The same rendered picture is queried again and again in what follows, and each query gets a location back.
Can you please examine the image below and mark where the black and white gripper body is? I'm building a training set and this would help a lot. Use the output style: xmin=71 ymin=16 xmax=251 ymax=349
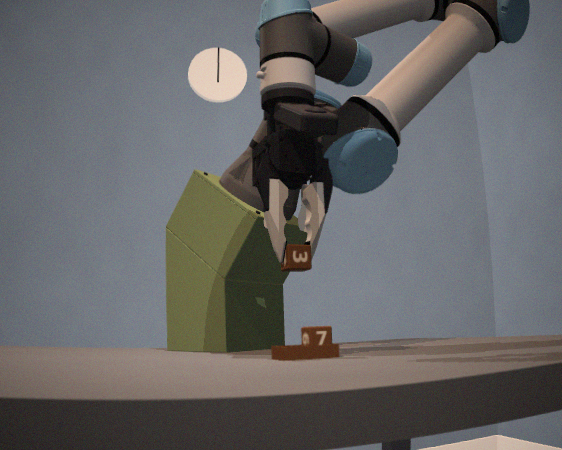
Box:
xmin=252 ymin=87 xmax=324 ymax=190

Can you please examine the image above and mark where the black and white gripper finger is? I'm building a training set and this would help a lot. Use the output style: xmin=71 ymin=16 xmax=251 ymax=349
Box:
xmin=256 ymin=153 xmax=288 ymax=263
xmin=298 ymin=158 xmax=333 ymax=260

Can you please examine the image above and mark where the brown wooden calendar cube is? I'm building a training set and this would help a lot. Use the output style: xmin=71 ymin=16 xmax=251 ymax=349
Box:
xmin=301 ymin=326 xmax=332 ymax=346
xmin=281 ymin=244 xmax=312 ymax=272

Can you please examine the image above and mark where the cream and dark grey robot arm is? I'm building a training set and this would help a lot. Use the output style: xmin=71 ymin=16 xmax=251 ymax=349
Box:
xmin=219 ymin=0 xmax=530 ymax=212

